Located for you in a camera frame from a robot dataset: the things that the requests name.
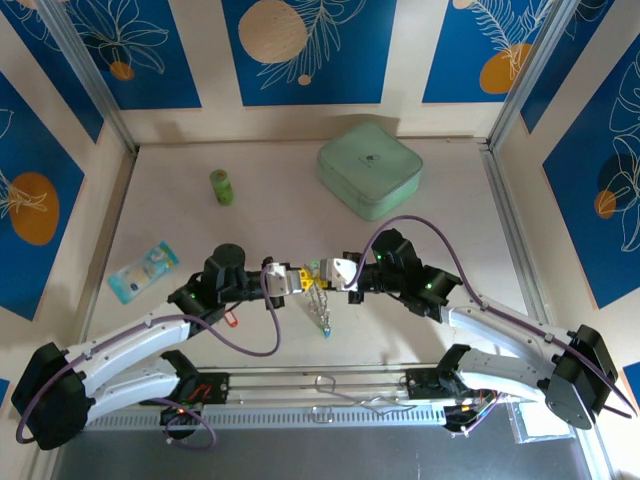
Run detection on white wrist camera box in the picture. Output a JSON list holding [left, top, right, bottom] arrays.
[[262, 259, 302, 297], [319, 255, 362, 293]]

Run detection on black controller board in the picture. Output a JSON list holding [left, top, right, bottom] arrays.
[[158, 403, 204, 441]]

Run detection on bent metal wire hook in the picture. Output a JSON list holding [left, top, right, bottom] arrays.
[[312, 374, 421, 424]]

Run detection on metal key holder with rings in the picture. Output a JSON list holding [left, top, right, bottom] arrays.
[[302, 258, 335, 334]]

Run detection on small green bottle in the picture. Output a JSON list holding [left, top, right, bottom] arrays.
[[209, 169, 236, 207]]

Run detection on purple cable loop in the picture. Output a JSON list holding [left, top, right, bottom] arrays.
[[162, 397, 219, 451]]

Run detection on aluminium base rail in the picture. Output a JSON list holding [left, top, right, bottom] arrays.
[[194, 367, 441, 404]]

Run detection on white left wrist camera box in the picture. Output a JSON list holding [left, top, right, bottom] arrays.
[[262, 259, 302, 297]]

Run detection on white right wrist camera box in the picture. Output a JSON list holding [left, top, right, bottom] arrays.
[[319, 255, 362, 293]]

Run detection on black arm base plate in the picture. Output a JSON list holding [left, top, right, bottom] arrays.
[[404, 368, 441, 401], [192, 372, 231, 405]]

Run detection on aluminium frame post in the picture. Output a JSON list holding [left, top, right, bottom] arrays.
[[37, 0, 140, 154], [487, 0, 586, 151]]

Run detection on perforated grey cable duct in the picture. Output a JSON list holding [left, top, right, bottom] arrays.
[[82, 403, 501, 432]]

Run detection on mint green zippered pouch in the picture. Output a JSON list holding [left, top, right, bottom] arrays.
[[315, 122, 425, 221]]

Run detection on coloured wire bundle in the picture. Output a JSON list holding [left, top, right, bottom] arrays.
[[443, 389, 506, 440]]

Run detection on aluminium table side rail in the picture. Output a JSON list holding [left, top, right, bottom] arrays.
[[79, 149, 139, 346], [479, 142, 551, 321]]

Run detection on light blue wipes packet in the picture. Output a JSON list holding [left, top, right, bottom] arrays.
[[107, 240, 180, 305]]

